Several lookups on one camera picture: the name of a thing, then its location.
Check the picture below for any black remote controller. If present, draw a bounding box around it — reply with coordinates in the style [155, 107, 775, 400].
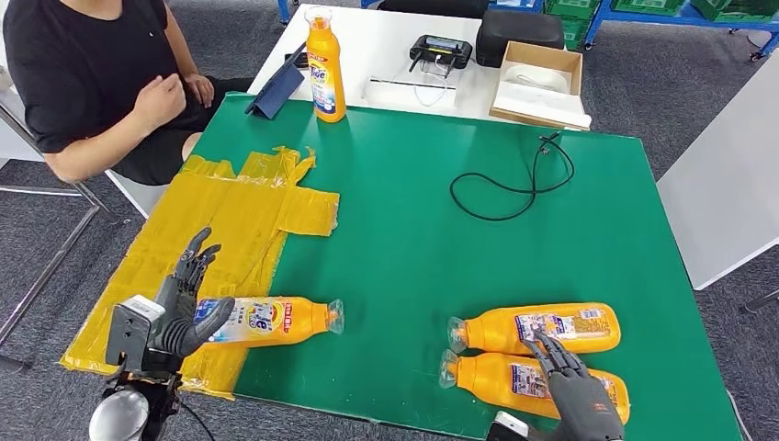
[409, 34, 474, 74]

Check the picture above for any open cardboard box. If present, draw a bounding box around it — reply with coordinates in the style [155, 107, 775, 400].
[488, 40, 593, 132]

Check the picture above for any green plastic crate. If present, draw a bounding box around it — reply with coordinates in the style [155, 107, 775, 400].
[543, 0, 603, 20]
[689, 0, 779, 23]
[611, 0, 688, 17]
[560, 17, 591, 51]

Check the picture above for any yellow tape sheet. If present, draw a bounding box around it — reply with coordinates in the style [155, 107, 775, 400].
[59, 144, 342, 401]

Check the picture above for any white foam sheet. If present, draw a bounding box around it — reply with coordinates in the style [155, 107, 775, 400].
[493, 80, 593, 130]

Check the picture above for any person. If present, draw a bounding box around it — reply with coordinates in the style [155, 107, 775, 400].
[0, 0, 255, 187]

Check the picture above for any dark blue tablet case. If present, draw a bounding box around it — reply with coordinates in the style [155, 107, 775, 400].
[244, 42, 308, 120]

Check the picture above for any white bench with metal legs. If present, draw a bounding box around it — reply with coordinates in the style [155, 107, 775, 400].
[0, 61, 170, 374]

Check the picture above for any person's left hand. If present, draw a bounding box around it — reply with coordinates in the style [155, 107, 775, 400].
[182, 73, 216, 109]

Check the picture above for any orange detergent bottle clear cap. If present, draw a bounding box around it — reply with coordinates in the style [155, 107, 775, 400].
[304, 5, 347, 124]
[446, 302, 623, 356]
[439, 348, 631, 425]
[193, 296, 345, 349]

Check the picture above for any black carrying case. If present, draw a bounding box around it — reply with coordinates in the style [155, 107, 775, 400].
[475, 10, 566, 68]

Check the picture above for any white plastic bag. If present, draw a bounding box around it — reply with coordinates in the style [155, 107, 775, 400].
[503, 62, 573, 94]

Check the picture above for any black cable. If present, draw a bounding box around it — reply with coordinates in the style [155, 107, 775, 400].
[448, 130, 577, 222]

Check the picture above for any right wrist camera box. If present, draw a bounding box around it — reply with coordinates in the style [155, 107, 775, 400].
[486, 411, 531, 441]

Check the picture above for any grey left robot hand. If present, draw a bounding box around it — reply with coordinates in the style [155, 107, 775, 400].
[147, 226, 236, 358]

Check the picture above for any person's right hand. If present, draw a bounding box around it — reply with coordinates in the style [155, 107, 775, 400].
[132, 73, 188, 132]

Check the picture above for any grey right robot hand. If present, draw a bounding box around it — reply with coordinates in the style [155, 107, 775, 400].
[522, 328, 627, 441]

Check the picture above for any thin white cable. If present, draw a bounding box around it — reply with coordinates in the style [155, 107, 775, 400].
[412, 55, 458, 109]

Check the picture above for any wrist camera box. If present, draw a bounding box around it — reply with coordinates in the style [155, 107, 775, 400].
[486, 411, 531, 441]
[104, 294, 167, 374]

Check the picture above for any blue metal shelf rack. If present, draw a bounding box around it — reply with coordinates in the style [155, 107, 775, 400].
[582, 0, 779, 62]

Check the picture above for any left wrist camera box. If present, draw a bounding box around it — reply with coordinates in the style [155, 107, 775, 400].
[104, 294, 167, 374]

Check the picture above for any white table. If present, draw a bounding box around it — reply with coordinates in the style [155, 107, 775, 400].
[248, 3, 585, 132]
[656, 51, 779, 314]

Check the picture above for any green table mat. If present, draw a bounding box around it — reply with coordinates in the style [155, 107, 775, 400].
[185, 92, 745, 441]

